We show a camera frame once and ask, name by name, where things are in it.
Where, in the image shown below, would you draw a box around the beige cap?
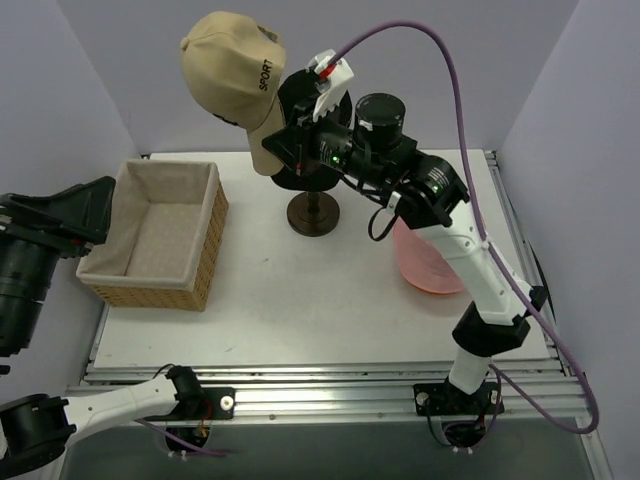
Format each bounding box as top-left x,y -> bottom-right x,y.
180,11 -> 286,176

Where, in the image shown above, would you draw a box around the pink cap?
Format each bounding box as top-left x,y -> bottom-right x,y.
393,220 -> 465,295

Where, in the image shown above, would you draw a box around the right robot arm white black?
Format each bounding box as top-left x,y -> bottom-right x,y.
262,93 -> 548,413

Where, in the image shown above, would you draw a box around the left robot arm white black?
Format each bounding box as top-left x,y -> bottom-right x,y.
1,176 -> 204,479

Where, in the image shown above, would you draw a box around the dark wooden mannequin stand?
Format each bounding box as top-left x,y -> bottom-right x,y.
286,192 -> 340,237

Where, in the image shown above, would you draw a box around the wicker basket with liner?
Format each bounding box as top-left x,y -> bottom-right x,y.
76,160 -> 229,311

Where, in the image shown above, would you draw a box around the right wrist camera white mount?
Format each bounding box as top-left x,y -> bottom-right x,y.
305,49 -> 354,123

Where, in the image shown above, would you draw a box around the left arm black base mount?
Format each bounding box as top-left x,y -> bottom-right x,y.
164,386 -> 236,421

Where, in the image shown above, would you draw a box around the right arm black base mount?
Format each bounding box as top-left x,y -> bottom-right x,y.
412,380 -> 505,417

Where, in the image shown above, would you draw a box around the aluminium rail frame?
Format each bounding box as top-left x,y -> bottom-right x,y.
47,152 -> 611,479

